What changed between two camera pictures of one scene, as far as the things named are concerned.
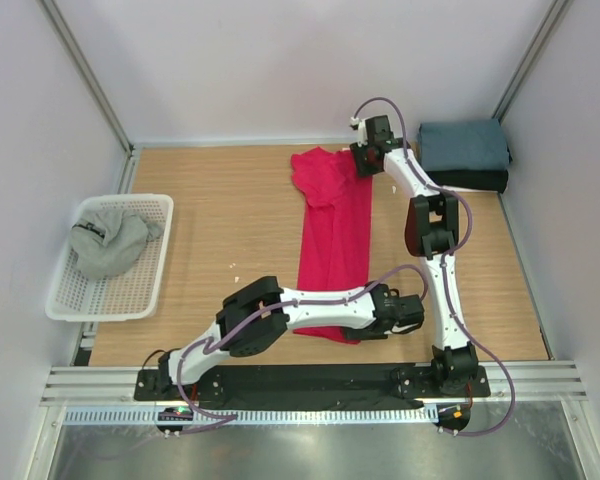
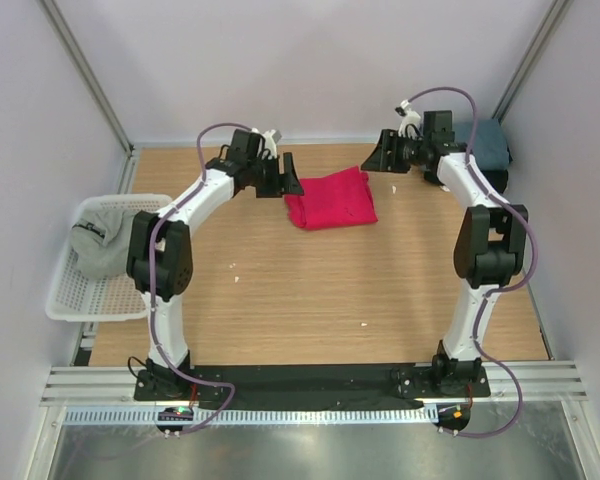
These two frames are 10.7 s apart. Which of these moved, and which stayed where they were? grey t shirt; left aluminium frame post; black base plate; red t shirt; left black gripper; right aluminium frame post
Moved: left black gripper; red t shirt
Stayed: right aluminium frame post; black base plate; left aluminium frame post; grey t shirt
